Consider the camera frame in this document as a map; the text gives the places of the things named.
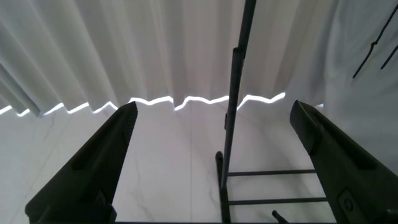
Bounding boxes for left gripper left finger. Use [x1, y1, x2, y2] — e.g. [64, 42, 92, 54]
[24, 101, 139, 223]

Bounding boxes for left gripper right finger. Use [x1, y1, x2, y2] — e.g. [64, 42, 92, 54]
[289, 100, 398, 224]

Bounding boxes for pale grey shorts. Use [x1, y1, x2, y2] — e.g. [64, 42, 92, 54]
[322, 0, 398, 175]

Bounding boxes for black clothes rack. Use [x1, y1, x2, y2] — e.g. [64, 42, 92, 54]
[215, 0, 328, 223]

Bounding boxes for white curtain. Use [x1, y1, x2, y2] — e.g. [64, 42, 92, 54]
[0, 0, 341, 118]

